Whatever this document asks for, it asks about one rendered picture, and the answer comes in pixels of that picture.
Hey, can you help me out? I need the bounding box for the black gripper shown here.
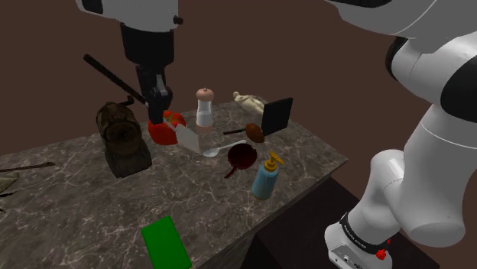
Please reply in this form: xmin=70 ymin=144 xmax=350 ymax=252
xmin=119 ymin=22 xmax=176 ymax=126

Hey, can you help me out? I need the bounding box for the red tomato-shaped container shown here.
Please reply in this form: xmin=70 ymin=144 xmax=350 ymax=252
xmin=148 ymin=109 xmax=187 ymax=147

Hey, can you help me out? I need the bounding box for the salt shaker with pink cap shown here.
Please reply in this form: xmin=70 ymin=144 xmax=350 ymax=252
xmin=195 ymin=87 xmax=216 ymax=134

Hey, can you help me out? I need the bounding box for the white flat card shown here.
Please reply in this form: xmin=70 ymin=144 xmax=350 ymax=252
xmin=174 ymin=123 xmax=200 ymax=154

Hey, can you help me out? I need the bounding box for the black rod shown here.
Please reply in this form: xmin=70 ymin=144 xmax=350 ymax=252
xmin=83 ymin=53 xmax=147 ymax=105

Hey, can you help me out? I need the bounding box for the white spoon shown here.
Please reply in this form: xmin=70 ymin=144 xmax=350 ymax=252
xmin=202 ymin=139 xmax=248 ymax=158

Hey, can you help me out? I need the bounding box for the cream figure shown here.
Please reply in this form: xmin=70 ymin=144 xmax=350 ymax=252
xmin=232 ymin=90 xmax=267 ymax=116

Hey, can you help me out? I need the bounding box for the dark red small pan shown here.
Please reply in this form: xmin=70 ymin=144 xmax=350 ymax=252
xmin=222 ymin=142 xmax=259 ymax=180

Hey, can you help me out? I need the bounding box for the brown wooden spoon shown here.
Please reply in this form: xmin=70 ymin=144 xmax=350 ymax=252
xmin=222 ymin=122 xmax=266 ymax=144

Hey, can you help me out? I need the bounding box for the black tablet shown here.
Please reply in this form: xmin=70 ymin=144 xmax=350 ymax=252
xmin=261 ymin=97 xmax=294 ymax=138

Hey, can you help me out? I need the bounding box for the blue soap dispenser yellow pump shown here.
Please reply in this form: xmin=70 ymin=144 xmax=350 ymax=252
xmin=251 ymin=150 xmax=285 ymax=202

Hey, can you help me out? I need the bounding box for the green book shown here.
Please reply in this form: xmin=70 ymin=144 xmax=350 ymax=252
xmin=140 ymin=215 xmax=193 ymax=269

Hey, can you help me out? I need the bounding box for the thin brown stick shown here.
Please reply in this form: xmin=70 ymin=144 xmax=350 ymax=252
xmin=0 ymin=160 xmax=57 ymax=173

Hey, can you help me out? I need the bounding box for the olive green leaf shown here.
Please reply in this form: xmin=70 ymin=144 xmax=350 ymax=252
xmin=0 ymin=170 xmax=21 ymax=199

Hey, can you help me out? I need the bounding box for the dark robot stand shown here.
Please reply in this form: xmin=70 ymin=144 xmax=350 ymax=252
xmin=240 ymin=176 xmax=441 ymax=269

